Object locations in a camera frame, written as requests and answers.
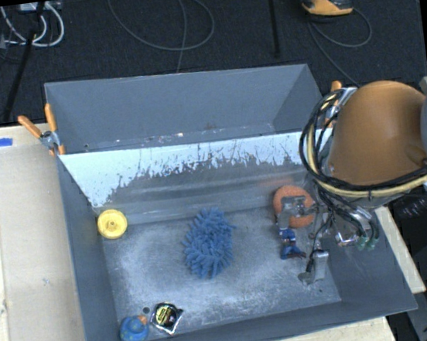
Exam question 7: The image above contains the orange round sponge ball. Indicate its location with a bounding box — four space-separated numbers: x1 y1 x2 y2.
270 181 319 232

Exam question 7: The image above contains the pale wood flat board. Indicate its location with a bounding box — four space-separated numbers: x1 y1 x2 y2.
0 138 89 341

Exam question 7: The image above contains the black and yellow shiny packet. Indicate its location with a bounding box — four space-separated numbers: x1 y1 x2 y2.
148 298 187 337

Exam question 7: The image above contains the grey metal bin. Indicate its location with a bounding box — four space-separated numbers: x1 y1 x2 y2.
42 39 423 341

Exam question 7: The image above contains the blue and red toy figure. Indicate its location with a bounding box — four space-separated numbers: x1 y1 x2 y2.
275 223 308 262

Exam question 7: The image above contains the blue fluffy duster mitt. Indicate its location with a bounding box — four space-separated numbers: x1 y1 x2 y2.
176 203 244 283

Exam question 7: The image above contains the yellow round plastic disc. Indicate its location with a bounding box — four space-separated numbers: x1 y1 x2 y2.
95 206 130 242

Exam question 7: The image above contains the blue rubber duck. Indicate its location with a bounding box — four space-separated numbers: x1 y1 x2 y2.
117 313 152 341

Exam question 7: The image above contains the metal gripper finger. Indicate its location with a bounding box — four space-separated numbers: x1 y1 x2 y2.
295 249 333 287
272 193 310 230

